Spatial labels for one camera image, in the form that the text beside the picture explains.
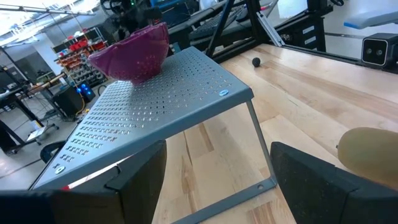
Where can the black office chair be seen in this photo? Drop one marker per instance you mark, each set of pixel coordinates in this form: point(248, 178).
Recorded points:
point(51, 149)

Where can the purple metal colander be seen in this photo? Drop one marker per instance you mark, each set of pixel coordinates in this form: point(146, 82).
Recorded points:
point(133, 56)

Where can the brown-green kiwi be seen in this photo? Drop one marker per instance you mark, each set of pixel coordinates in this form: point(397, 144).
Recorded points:
point(370, 152)

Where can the black backlit keyboard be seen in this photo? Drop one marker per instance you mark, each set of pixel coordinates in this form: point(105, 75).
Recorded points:
point(214, 25)

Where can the black desk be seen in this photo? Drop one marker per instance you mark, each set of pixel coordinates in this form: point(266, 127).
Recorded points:
point(18, 102)

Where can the computer tower with blue lights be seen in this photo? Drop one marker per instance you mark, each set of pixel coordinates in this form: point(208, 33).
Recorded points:
point(66, 101)

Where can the black aluminium table frame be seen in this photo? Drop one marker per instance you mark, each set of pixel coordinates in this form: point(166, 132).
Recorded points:
point(256, 21)

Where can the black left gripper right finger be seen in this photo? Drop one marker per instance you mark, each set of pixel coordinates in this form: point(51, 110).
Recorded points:
point(311, 193)

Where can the grey table-level camera box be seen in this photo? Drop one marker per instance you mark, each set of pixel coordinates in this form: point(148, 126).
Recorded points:
point(374, 51)

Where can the silver aluminium rail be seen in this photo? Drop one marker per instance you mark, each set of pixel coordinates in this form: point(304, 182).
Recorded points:
point(270, 29)

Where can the dark round avocado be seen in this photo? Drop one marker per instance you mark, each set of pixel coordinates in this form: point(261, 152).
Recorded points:
point(256, 62)

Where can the shelving with red bins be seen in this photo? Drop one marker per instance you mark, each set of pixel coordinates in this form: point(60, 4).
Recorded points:
point(77, 62)

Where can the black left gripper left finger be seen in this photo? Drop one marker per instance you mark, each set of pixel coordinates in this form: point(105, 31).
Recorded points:
point(93, 205)

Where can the grey perforated metal shelf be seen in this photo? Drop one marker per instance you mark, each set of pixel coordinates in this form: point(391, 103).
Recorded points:
point(155, 102)

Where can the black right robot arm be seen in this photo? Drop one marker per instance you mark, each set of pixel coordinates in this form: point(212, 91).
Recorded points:
point(130, 18)

